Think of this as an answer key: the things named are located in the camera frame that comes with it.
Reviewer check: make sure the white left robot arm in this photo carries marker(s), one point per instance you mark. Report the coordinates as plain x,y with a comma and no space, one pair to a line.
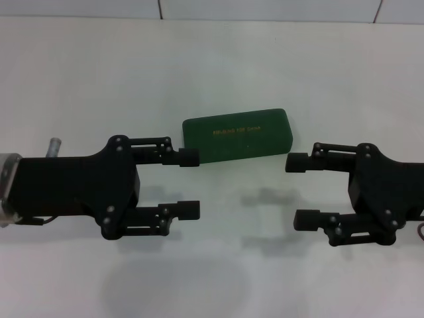
7,165

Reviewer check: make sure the silver left gripper connector post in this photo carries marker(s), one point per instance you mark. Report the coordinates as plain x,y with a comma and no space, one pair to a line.
54,147

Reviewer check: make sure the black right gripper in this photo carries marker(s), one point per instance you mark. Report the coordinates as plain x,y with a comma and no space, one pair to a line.
387,189

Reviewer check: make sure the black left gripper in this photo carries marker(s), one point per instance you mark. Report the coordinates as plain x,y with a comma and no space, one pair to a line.
73,185

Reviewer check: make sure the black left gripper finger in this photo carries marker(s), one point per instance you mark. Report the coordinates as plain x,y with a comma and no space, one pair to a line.
189,210
189,158

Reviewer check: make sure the green glasses case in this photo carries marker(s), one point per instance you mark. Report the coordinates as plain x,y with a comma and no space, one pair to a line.
238,139

